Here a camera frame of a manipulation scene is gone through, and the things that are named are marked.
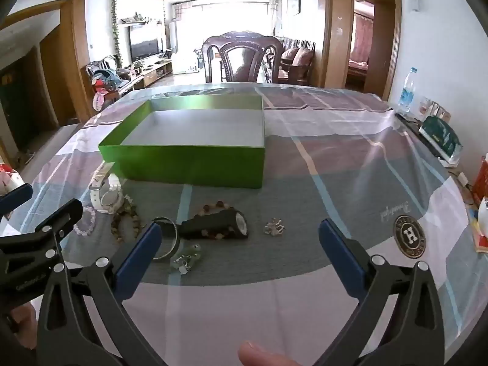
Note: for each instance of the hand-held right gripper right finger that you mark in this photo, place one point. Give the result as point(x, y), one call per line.
point(342, 260)

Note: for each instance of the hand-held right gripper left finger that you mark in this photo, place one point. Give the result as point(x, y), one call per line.
point(140, 256)

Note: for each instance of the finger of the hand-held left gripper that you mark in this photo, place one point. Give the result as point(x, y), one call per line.
point(63, 215)
point(14, 199)

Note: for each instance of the white wrist watch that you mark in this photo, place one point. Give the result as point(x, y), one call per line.
point(106, 198)

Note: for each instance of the black wrist watch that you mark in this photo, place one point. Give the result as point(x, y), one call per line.
point(228, 225)

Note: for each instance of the green cardboard box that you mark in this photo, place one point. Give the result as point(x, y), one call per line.
point(190, 164)

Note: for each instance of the person's left hand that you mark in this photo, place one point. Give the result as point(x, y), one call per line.
point(23, 320)

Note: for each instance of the person's right hand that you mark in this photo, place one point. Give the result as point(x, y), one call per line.
point(263, 355)

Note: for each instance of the red white packet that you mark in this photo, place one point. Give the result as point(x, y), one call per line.
point(7, 177)

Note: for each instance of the silver bangle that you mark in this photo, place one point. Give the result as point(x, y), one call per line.
point(176, 236)

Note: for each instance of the green jade pendant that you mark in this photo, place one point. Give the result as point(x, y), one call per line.
point(190, 251)

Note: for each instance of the silver charm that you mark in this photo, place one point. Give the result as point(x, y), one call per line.
point(273, 228)

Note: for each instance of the plaid tablecloth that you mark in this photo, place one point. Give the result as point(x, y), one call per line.
point(305, 183)

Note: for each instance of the dark entry door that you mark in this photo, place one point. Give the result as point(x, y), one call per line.
point(17, 99)

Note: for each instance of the pile of clothes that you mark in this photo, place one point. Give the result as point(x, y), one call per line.
point(106, 82)

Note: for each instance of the wooden armchair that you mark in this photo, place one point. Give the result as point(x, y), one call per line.
point(91, 70)

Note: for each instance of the green tissue box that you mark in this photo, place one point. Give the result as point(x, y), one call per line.
point(438, 135)

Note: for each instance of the orange box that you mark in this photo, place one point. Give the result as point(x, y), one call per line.
point(481, 179)

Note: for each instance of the wooden television cabinet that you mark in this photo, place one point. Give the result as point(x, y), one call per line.
point(152, 74)

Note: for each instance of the glass cups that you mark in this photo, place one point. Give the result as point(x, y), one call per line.
point(432, 109)

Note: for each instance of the plastic water bottle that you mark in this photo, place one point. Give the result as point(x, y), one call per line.
point(407, 95)

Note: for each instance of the television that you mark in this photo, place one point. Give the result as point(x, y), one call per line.
point(144, 44)

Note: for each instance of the ivy garland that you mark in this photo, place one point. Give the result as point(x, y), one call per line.
point(115, 30)

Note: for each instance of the wooden sofa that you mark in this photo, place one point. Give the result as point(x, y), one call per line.
point(297, 61)

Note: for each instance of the dark wooden chair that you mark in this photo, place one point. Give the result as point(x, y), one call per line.
point(244, 61)

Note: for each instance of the wall shelf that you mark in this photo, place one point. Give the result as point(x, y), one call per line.
point(139, 19)

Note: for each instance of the white wall intercom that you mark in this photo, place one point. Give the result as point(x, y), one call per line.
point(416, 0)

